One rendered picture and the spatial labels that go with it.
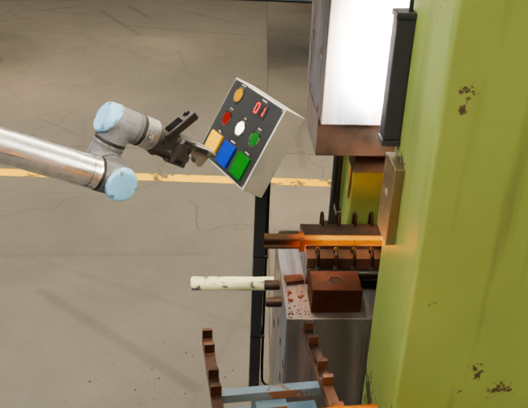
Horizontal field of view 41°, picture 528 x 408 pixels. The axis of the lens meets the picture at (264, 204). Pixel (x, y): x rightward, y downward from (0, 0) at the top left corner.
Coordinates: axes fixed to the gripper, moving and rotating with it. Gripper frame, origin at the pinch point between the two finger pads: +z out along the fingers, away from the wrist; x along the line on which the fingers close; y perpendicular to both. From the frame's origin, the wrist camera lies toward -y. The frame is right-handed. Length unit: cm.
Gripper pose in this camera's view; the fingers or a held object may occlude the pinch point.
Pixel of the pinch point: (213, 152)
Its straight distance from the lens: 215.4
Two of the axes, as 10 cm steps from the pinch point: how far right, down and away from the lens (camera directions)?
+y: -4.7, 8.6, 1.8
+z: 7.5, 2.8, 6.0
